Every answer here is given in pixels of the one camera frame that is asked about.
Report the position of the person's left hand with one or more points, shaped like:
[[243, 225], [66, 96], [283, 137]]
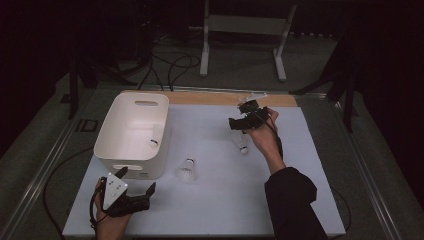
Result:
[[111, 226]]

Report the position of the black metal stand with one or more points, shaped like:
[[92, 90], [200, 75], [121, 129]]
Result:
[[73, 93], [348, 106]]

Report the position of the metal floor rail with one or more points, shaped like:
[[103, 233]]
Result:
[[366, 180], [36, 180]]

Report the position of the pale table mat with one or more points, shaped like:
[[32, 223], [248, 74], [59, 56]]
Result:
[[216, 206]]

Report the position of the white plastic bin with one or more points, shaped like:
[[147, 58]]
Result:
[[130, 126]]

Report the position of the white shuttlecock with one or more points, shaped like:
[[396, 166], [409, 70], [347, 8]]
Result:
[[242, 145], [156, 133], [186, 173]]

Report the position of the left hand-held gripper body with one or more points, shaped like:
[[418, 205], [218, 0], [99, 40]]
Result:
[[113, 191]]

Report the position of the white metal stand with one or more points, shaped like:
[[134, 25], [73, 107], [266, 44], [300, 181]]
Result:
[[246, 25]]

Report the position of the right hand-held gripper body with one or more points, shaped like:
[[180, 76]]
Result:
[[258, 118]]

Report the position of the person's right hand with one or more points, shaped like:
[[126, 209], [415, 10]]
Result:
[[265, 140]]

